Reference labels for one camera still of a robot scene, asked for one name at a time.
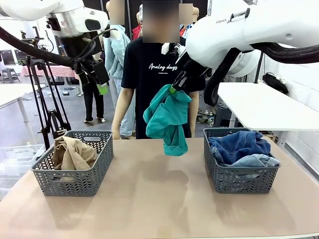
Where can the person in black T-shirt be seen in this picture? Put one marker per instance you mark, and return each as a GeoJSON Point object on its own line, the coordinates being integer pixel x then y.
{"type": "Point", "coordinates": [149, 99]}

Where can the large white table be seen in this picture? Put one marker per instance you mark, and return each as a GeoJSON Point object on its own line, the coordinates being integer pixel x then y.
{"type": "Point", "coordinates": [261, 112]}

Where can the mannequin in red top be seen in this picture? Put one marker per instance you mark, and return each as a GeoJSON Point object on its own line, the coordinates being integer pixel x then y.
{"type": "Point", "coordinates": [137, 31]}

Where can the person's right forearm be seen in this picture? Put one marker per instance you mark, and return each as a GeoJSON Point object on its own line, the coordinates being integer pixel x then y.
{"type": "Point", "coordinates": [119, 119]}

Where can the small white table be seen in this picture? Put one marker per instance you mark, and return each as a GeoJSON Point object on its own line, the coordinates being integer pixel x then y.
{"type": "Point", "coordinates": [12, 93]}

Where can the beige top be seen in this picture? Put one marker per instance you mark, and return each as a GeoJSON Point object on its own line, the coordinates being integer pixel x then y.
{"type": "Point", "coordinates": [74, 154]}

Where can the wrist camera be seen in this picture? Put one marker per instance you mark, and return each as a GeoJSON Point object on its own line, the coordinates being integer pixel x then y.
{"type": "Point", "coordinates": [165, 48]}
{"type": "Point", "coordinates": [114, 36]}

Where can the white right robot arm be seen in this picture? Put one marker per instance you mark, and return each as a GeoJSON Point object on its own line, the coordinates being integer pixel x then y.
{"type": "Point", "coordinates": [249, 30]}

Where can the person's left forearm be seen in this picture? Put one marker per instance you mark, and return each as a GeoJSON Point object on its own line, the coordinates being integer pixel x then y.
{"type": "Point", "coordinates": [195, 117]}

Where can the dark blue denim shorts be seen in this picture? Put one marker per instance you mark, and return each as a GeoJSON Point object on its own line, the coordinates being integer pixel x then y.
{"type": "Point", "coordinates": [236, 144]}

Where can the person's right hand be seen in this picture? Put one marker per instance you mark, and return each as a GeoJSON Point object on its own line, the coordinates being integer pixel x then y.
{"type": "Point", "coordinates": [116, 135]}

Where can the tall black tripod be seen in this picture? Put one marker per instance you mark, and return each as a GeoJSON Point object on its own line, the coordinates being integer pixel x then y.
{"type": "Point", "coordinates": [45, 137]}

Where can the person's left hand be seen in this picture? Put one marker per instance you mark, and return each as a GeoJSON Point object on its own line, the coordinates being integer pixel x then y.
{"type": "Point", "coordinates": [193, 133]}

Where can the light blue denim shorts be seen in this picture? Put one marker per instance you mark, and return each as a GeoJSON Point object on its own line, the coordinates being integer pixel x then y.
{"type": "Point", "coordinates": [256, 159]}

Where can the mannequin in pale blue shirt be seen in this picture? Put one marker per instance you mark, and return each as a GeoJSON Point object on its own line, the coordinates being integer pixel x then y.
{"type": "Point", "coordinates": [185, 15]}

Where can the red checked tablecloth table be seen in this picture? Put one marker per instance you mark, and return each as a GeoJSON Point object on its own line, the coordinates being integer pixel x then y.
{"type": "Point", "coordinates": [59, 71]}

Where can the mannequin in light blue fleece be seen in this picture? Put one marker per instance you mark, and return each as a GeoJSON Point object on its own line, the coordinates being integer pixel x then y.
{"type": "Point", "coordinates": [117, 57]}

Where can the grey metal stool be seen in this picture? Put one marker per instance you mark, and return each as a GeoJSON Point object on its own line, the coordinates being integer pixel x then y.
{"type": "Point", "coordinates": [10, 72]}

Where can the teal top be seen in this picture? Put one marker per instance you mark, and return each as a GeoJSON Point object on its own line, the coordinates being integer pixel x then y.
{"type": "Point", "coordinates": [164, 119]}

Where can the clear plastic storage box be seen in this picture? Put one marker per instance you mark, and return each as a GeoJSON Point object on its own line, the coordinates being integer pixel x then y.
{"type": "Point", "coordinates": [17, 154]}

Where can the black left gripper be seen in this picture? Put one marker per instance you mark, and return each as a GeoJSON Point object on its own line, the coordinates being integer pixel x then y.
{"type": "Point", "coordinates": [84, 65]}

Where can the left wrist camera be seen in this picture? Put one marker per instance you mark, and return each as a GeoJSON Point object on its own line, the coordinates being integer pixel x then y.
{"type": "Point", "coordinates": [114, 36]}

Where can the dark grey bin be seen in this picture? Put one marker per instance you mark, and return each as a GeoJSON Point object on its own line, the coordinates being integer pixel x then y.
{"type": "Point", "coordinates": [223, 117]}

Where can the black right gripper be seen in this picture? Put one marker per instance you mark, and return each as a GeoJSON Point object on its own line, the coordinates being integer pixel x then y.
{"type": "Point", "coordinates": [193, 69]}

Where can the black light stand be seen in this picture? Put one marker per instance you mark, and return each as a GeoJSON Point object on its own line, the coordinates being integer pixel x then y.
{"type": "Point", "coordinates": [259, 69]}

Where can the grey plastic woven basket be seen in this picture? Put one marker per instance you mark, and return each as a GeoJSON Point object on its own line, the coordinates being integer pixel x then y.
{"type": "Point", "coordinates": [244, 181]}
{"type": "Point", "coordinates": [74, 184]}

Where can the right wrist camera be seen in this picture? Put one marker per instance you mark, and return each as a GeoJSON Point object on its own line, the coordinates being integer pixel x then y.
{"type": "Point", "coordinates": [165, 48]}

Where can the black patterned bag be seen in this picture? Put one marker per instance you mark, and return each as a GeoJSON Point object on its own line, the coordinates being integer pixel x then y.
{"type": "Point", "coordinates": [274, 82]}

